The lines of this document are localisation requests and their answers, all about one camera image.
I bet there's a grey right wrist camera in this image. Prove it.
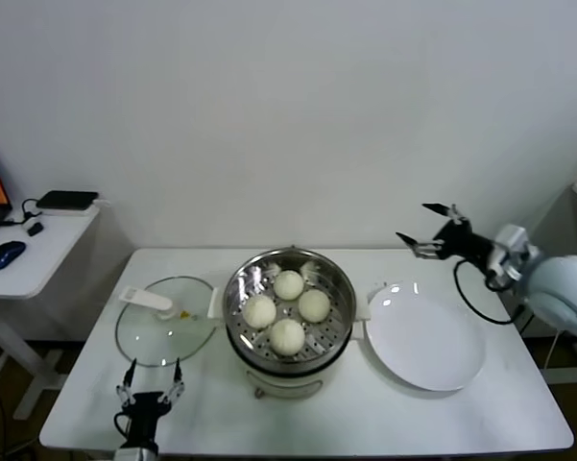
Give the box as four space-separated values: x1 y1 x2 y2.
487 224 530 279

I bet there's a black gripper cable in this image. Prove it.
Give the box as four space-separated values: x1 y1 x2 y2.
452 258 530 325
112 412 134 442

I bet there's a stainless steel steamer basket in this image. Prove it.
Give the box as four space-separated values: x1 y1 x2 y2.
206 247 371 375

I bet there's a white steamed baozi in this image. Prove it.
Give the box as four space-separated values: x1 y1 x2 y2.
268 318 306 358
273 269 305 302
242 294 277 330
298 289 332 324

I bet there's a blue computer mouse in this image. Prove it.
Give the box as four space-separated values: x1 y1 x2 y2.
0 239 29 271

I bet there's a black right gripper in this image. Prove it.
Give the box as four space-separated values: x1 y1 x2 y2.
395 202 496 271

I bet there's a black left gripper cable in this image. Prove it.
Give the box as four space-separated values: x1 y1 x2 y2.
112 412 134 442

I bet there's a white round plate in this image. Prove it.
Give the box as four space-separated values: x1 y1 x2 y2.
366 281 488 392

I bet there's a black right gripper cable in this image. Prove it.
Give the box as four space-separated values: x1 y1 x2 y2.
452 258 530 325

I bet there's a flat black box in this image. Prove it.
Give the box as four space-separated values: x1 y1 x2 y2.
36 189 101 211

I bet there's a glass lid with white handle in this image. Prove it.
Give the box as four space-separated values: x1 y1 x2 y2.
114 275 220 368

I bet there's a white hanging cable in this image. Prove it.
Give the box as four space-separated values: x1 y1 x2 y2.
541 326 565 372

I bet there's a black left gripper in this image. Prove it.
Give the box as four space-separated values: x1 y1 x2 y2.
115 356 188 451

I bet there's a white side desk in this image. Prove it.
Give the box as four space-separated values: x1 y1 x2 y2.
0 201 103 420

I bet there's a white electric cooking pot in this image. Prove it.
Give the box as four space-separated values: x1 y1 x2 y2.
225 320 367 400

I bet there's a thin black desk cable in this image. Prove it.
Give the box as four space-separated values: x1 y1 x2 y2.
2 196 47 230

